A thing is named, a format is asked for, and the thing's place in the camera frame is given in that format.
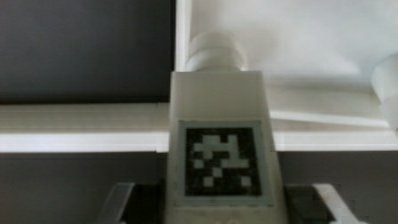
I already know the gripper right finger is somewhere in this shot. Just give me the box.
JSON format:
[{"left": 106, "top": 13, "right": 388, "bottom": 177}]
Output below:
[{"left": 312, "top": 183, "right": 367, "bottom": 224}]

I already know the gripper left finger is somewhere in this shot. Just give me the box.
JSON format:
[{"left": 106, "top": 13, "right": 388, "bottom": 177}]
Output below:
[{"left": 94, "top": 183, "right": 134, "bottom": 224}]

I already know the white table leg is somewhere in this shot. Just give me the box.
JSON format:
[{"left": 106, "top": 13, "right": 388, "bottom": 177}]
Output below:
[{"left": 165, "top": 32, "right": 287, "bottom": 224}]

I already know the white square table top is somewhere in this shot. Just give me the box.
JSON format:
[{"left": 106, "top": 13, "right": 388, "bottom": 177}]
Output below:
[{"left": 0, "top": 0, "right": 398, "bottom": 153}]

